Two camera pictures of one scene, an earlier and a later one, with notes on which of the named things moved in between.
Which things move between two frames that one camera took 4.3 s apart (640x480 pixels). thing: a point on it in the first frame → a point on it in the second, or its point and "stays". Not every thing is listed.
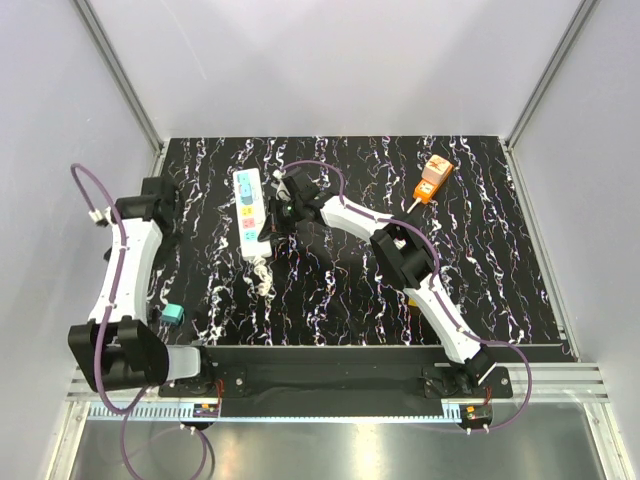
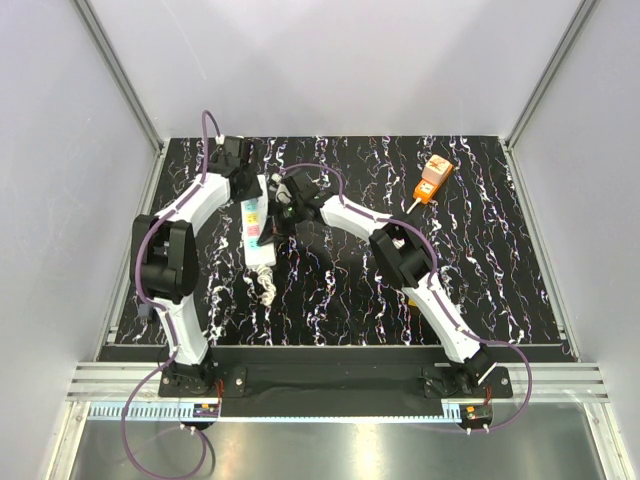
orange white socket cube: (435, 173) stays
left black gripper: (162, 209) → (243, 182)
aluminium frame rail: (138, 108) stays
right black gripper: (273, 222) stays
